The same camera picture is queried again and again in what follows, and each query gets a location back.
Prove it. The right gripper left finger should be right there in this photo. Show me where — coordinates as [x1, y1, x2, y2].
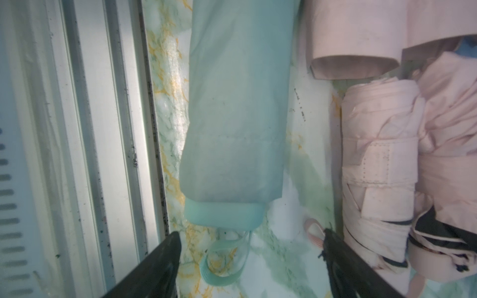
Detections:
[104, 232, 181, 298]

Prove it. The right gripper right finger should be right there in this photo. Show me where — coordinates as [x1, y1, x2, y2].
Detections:
[321, 228, 403, 298]

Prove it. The green umbrella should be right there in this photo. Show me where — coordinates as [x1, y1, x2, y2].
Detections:
[185, 198, 267, 287]

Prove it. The pink umbrella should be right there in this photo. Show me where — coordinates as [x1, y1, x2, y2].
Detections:
[342, 78, 425, 294]
[409, 52, 477, 283]

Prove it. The pink umbrella sleeve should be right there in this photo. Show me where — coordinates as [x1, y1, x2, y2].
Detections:
[402, 0, 477, 60]
[304, 1, 407, 80]

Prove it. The green umbrella sleeve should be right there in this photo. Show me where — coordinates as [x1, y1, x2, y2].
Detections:
[180, 1, 299, 202]

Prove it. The aluminium front rail frame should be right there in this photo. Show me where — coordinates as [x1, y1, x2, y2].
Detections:
[1, 1, 165, 298]

